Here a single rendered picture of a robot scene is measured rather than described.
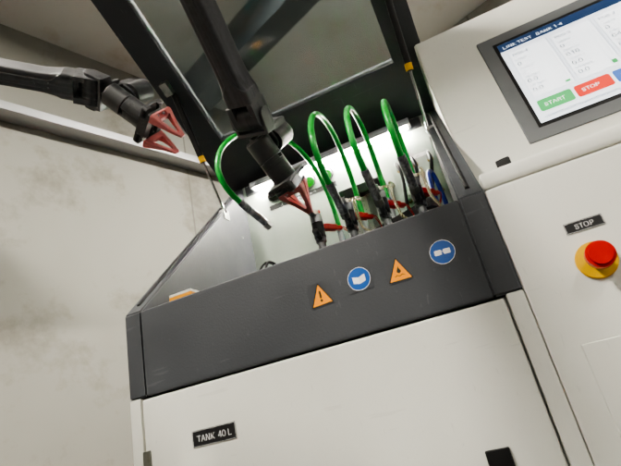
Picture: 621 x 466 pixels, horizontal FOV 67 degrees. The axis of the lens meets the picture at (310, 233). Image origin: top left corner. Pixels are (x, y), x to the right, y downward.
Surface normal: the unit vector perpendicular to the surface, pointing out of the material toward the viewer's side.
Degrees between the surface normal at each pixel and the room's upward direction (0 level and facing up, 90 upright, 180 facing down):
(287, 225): 90
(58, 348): 90
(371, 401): 90
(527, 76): 76
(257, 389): 90
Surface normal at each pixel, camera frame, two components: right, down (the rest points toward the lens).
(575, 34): -0.42, -0.49
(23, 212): 0.69, -0.41
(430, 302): -0.38, -0.28
